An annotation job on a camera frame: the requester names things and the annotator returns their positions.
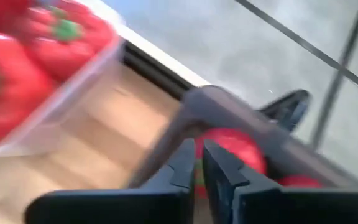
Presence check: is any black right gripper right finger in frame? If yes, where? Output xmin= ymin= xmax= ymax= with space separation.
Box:
xmin=202 ymin=139 xmax=358 ymax=224

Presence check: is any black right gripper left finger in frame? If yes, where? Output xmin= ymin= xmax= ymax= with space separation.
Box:
xmin=24 ymin=138 xmax=196 ymax=224

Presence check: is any red tomato with green leaves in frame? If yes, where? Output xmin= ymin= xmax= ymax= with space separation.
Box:
xmin=277 ymin=174 xmax=323 ymax=189
xmin=194 ymin=127 xmax=269 ymax=200

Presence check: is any grey plastic basket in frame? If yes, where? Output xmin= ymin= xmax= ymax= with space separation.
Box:
xmin=127 ymin=84 xmax=358 ymax=191

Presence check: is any clear plastic basket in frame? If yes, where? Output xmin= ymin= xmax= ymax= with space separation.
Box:
xmin=0 ymin=0 xmax=127 ymax=158

